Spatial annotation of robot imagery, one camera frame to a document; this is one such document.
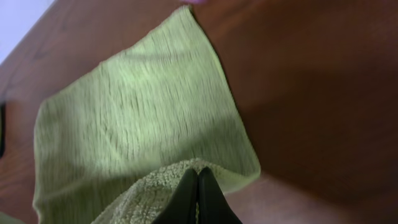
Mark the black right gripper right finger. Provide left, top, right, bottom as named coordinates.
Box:
left=198, top=167, right=242, bottom=224

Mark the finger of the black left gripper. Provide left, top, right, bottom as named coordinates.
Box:
left=0, top=103, right=6, bottom=157

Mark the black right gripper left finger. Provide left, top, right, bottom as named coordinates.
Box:
left=152, top=169, right=198, bottom=224

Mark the green microfiber cloth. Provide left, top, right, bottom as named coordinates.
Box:
left=33, top=6, right=261, bottom=223

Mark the purple microfiber cloth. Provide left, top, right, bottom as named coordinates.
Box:
left=180, top=0, right=208, bottom=4

